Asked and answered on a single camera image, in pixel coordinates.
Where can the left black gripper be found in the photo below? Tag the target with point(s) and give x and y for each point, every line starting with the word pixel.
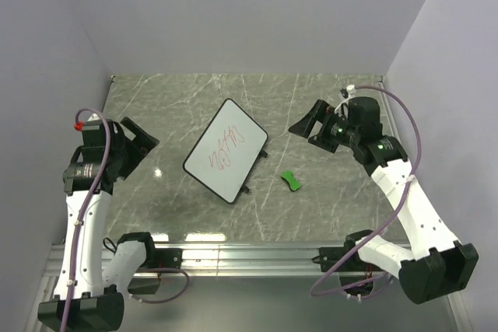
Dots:
pixel 141 143

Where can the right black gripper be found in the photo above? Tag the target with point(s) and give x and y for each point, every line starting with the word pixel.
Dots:
pixel 305 125

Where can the green whiteboard eraser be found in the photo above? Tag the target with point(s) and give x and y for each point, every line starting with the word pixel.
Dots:
pixel 289 179

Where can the white board black frame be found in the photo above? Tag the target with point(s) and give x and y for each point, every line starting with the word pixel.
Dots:
pixel 224 155

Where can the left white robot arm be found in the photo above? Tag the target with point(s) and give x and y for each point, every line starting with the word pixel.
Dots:
pixel 90 295

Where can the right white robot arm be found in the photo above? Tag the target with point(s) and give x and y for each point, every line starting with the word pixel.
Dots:
pixel 436 264

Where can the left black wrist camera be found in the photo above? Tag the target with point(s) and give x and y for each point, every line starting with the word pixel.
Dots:
pixel 94 134

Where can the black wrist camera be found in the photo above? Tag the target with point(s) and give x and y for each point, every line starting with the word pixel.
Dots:
pixel 365 112
pixel 94 134

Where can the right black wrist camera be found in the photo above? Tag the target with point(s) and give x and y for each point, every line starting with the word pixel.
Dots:
pixel 365 112

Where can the aluminium right side rail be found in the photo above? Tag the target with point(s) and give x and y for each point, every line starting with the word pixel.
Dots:
pixel 387 107

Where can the aluminium rail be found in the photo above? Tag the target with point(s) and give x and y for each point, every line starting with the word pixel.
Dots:
pixel 247 260
pixel 387 107

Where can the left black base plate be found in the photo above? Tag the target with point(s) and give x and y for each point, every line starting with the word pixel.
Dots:
pixel 165 258

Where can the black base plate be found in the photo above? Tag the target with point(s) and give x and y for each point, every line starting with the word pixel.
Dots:
pixel 334 256
pixel 165 258

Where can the aluminium front rail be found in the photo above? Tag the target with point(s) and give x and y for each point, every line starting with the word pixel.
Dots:
pixel 247 260

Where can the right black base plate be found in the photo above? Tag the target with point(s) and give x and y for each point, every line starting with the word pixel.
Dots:
pixel 334 256

